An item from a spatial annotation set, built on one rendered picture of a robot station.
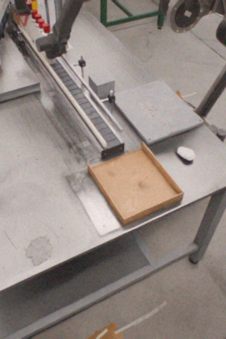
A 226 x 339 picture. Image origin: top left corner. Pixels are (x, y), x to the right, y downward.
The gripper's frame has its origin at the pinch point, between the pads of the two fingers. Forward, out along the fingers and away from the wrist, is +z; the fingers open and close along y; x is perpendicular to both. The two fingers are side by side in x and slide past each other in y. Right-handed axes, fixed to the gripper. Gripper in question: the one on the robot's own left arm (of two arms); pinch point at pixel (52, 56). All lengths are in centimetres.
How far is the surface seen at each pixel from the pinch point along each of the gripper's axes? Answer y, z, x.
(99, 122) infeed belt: -1.4, -25.9, 42.3
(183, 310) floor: -17, 3, 149
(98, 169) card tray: 9, -35, 61
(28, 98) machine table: 18.9, 0.0, 17.1
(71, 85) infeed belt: -1.4, -7.3, 18.4
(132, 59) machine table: -43.1, 4.1, 11.9
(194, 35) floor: -196, 144, -32
